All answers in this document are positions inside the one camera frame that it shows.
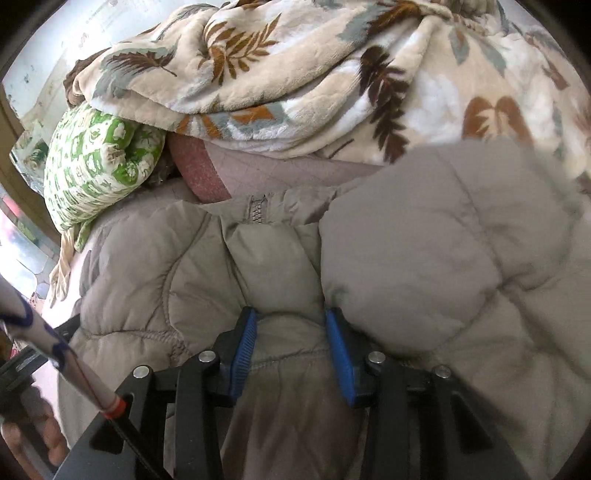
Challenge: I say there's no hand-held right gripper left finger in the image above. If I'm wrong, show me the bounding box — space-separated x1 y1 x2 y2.
65 307 258 480

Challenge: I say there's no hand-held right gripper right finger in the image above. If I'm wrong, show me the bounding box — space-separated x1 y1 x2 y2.
324 307 528 480

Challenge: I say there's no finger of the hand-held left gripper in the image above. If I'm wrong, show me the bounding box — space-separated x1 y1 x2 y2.
52 316 82 345

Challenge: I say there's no grey-green quilted hooded jacket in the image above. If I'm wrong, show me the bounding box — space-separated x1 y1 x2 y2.
55 138 591 480

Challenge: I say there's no person's left hand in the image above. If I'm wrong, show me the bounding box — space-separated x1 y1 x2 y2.
0 401 71 472

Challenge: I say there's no green patterned pillow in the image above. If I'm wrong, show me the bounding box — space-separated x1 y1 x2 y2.
44 102 167 252

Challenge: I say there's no red-brown pillow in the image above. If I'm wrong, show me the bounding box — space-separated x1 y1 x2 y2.
166 134 232 204

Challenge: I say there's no beige leaf print blanket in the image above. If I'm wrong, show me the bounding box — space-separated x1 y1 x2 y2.
62 0 591 181

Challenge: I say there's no white sleeved cable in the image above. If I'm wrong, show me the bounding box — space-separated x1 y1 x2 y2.
0 277 158 480

